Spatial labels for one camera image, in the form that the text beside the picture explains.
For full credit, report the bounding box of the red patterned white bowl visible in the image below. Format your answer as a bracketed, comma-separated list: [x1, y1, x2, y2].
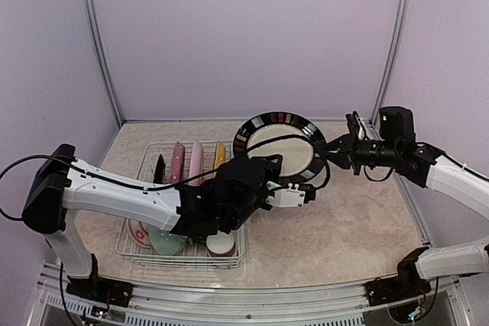
[127, 219, 151, 249]

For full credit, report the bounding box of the black striped rim plate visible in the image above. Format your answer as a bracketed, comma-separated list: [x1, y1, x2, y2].
[232, 111, 326, 184]

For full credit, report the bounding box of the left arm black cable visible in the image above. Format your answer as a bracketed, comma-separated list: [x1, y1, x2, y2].
[0, 133, 332, 222]

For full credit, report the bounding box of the dark pink dotted plate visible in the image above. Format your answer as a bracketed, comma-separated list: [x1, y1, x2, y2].
[168, 142, 186, 184]

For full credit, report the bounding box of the small black plate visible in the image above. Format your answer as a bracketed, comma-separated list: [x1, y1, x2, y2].
[153, 154, 166, 184]

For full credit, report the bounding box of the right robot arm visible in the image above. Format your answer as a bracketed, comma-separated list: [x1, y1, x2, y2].
[319, 106, 488, 299]

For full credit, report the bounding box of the left aluminium corner post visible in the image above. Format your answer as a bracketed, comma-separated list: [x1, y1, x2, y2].
[83, 0, 125, 128]

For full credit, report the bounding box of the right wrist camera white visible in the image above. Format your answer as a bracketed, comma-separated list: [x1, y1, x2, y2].
[345, 111, 369, 140]

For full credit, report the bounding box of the right aluminium corner post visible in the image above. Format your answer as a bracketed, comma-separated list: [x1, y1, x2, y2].
[369, 0, 410, 128]

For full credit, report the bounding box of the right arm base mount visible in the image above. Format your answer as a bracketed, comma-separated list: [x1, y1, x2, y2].
[364, 276, 432, 307]

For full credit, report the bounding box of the aluminium front rail frame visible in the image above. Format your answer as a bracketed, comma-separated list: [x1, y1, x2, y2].
[25, 263, 474, 325]

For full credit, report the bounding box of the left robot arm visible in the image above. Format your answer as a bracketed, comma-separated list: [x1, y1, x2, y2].
[21, 144, 283, 299]

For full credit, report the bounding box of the aluminium corner post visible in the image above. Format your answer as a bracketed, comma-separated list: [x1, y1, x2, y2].
[83, 0, 125, 128]
[369, 0, 410, 128]

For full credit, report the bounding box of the yellow polka dot plate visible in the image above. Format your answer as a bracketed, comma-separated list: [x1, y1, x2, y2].
[213, 142, 226, 176]

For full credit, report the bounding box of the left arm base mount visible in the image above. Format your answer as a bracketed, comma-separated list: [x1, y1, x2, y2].
[66, 276, 134, 308]

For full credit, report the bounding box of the brown cup white base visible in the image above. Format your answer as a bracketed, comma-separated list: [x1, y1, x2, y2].
[206, 232, 235, 257]

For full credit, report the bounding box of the light green ceramic bowl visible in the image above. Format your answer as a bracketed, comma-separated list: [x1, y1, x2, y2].
[148, 226, 187, 256]

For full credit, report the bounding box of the light pink plate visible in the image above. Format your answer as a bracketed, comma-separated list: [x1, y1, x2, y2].
[188, 141, 203, 186]

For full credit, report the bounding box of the white wire dish rack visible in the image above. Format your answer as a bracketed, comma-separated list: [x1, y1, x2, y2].
[115, 142, 245, 270]

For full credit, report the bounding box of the dark green mug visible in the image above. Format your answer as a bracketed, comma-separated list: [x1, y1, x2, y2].
[186, 237, 206, 247]

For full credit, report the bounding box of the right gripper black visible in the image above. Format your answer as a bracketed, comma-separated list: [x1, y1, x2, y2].
[319, 127, 401, 175]

